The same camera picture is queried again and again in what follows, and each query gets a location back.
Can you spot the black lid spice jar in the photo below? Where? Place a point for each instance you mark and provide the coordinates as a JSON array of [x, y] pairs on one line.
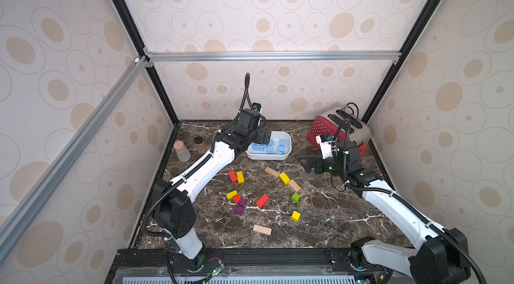
[[200, 145]]

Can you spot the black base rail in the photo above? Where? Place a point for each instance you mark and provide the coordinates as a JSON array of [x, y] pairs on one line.
[[328, 265]]

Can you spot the red polka dot toaster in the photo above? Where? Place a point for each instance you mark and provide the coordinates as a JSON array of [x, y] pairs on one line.
[[329, 121]]

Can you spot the silver left frame bar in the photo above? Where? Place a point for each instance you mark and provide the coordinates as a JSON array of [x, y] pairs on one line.
[[25, 213]]

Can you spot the pink lid glass jar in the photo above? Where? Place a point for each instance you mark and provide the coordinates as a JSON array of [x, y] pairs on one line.
[[182, 152]]

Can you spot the yellow flat block left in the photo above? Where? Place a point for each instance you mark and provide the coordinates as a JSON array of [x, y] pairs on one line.
[[240, 177]]

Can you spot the purple block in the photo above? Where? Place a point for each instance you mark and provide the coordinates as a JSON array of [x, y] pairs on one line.
[[241, 205]]

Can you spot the natural wood block middle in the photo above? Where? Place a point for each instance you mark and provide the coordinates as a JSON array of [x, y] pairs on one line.
[[294, 186]]

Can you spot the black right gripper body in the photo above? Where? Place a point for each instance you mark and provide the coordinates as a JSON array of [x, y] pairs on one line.
[[321, 163]]

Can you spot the yellow cube left cluster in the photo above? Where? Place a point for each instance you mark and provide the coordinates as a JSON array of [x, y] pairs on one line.
[[232, 194]]

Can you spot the yellow block centre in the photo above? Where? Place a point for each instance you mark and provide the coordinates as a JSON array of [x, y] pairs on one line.
[[284, 177]]

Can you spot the small yellow cube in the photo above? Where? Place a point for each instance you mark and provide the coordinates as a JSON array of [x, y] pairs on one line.
[[295, 216]]

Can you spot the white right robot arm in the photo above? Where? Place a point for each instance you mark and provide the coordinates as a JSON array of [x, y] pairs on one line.
[[437, 254]]

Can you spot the long red block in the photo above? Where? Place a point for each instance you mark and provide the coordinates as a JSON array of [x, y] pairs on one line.
[[262, 201]]

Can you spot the white plastic tub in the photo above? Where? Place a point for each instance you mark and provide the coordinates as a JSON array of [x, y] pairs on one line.
[[276, 136]]

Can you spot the silver horizontal frame bar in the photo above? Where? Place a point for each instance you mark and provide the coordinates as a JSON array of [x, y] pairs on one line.
[[175, 57]]

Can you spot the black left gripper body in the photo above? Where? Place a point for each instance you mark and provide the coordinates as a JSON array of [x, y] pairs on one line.
[[258, 135]]

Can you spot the green cube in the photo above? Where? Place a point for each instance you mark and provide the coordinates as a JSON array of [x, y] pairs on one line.
[[296, 197]]

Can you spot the red flat block left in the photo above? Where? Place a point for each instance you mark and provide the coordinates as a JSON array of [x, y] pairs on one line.
[[233, 177]]

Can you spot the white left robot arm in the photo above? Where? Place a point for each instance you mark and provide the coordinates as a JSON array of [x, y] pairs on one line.
[[171, 214]]

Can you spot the natural wood flat block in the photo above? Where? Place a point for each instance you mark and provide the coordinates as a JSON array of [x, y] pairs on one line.
[[262, 230]]

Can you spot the natural wood block rear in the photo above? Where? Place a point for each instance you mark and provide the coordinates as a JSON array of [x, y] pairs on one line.
[[272, 172]]

